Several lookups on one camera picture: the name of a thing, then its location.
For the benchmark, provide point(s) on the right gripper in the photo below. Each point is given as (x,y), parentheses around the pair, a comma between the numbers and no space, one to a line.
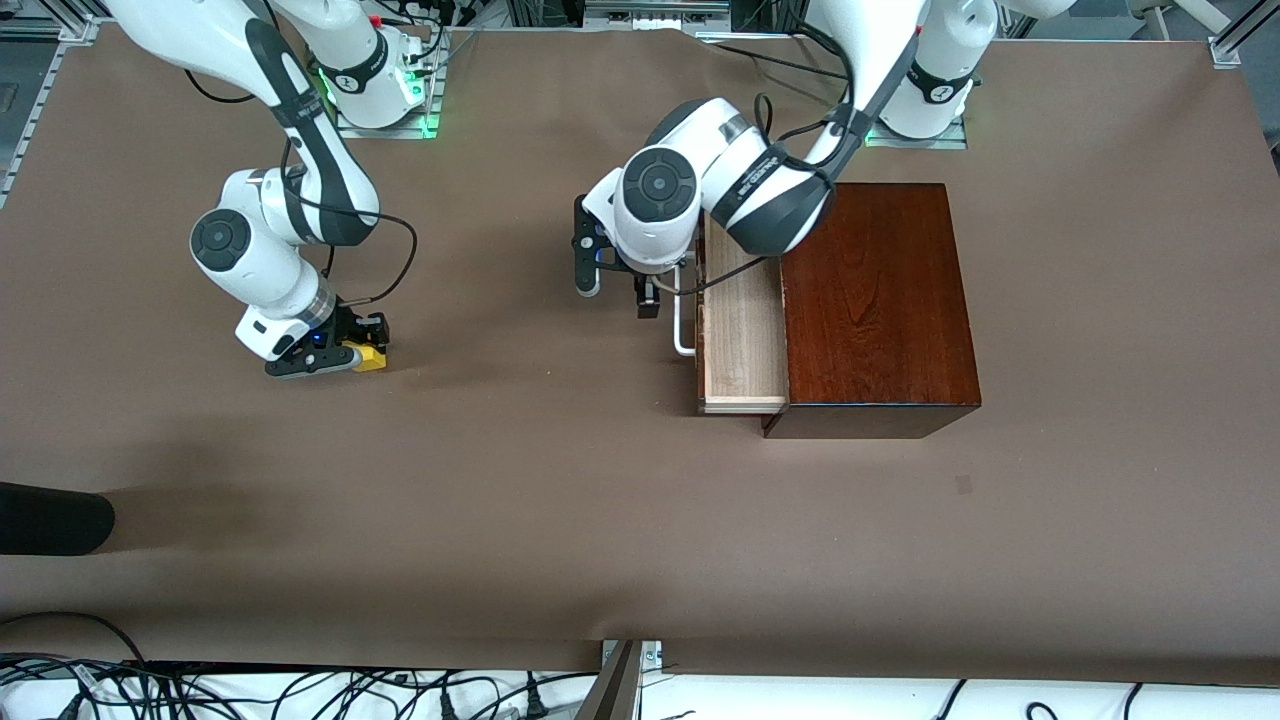
(352,325)

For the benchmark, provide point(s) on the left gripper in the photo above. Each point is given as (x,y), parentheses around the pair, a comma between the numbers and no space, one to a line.
(647,291)

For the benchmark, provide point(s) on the yellow block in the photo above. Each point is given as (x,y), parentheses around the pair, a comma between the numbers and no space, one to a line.
(372,358)

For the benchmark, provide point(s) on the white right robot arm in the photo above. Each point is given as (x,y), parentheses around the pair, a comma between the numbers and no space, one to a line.
(290,210)

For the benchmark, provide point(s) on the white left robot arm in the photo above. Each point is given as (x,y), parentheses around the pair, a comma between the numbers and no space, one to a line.
(760,180)

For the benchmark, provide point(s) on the brown paper table cover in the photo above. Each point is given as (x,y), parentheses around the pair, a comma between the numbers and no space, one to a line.
(500,480)

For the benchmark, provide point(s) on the dark brown wooden cabinet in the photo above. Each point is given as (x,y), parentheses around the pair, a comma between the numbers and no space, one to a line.
(880,300)

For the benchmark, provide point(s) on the black cylinder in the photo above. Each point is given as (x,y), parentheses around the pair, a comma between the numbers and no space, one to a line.
(50,518)

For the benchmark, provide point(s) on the black power plug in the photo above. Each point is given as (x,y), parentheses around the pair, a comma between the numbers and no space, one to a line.
(448,708)
(535,705)

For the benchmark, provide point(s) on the grey metal beam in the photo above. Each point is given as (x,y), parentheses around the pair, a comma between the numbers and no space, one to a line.
(612,695)

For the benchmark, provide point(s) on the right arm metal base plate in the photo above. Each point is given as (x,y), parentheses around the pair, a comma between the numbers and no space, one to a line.
(385,130)

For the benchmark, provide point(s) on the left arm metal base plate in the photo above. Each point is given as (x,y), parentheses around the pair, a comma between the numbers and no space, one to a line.
(935,142)

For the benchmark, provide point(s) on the small silver bracket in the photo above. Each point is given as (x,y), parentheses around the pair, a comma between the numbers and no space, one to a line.
(652,655)

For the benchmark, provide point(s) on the perforated metal rail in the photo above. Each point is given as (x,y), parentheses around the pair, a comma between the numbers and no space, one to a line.
(40,110)

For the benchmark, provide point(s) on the aluminium corner bracket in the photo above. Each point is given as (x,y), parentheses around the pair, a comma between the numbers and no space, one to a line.
(1225,52)

